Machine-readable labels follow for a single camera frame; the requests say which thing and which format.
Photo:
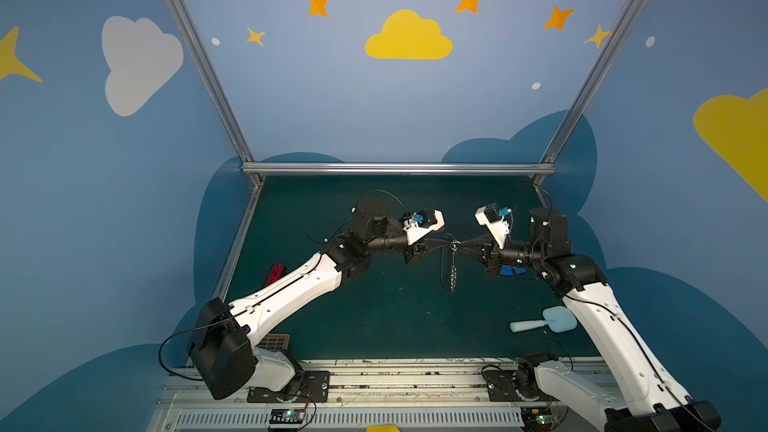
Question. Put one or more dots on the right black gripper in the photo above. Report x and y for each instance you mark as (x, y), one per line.
(489, 252)

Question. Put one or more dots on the green circuit board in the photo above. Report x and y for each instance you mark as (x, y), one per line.
(292, 418)
(541, 419)

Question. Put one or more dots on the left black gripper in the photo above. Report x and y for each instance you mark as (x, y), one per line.
(411, 249)

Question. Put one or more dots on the left side frame bar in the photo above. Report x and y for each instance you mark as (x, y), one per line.
(225, 280)

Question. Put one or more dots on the brown slotted spatula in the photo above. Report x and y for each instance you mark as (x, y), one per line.
(275, 342)

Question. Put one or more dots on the yellow object bottom edge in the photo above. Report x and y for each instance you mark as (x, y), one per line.
(382, 428)

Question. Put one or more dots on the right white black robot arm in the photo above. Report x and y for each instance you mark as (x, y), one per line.
(651, 398)

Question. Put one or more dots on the left aluminium frame post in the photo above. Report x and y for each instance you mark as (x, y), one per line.
(201, 59)

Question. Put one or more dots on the right side frame bar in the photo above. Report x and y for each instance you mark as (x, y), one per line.
(544, 196)

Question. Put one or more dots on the blue toy shovel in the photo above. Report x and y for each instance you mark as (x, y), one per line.
(511, 271)

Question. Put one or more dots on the right green circuit board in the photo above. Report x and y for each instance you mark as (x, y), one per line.
(541, 419)

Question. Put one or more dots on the left green circuit board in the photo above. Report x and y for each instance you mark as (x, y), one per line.
(292, 418)

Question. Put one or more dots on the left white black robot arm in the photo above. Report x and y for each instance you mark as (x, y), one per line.
(224, 344)

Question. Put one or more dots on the aluminium mounting rail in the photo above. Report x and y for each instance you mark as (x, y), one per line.
(389, 382)

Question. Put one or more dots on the aluminium frame post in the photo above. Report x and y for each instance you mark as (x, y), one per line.
(201, 59)
(622, 28)

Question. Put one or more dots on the back aluminium frame bar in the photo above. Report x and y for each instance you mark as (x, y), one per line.
(450, 169)

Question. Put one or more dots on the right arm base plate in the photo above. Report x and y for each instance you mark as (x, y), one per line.
(505, 386)

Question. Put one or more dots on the light blue spatula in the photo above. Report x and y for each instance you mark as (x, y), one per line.
(558, 319)

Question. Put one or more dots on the right aluminium frame post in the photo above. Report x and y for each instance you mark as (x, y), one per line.
(622, 28)

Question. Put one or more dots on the red cylindrical bottle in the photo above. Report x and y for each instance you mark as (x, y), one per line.
(276, 272)

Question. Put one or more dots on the white slotted cable duct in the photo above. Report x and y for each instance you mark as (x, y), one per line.
(354, 418)

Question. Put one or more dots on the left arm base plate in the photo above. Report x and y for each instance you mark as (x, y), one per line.
(312, 384)

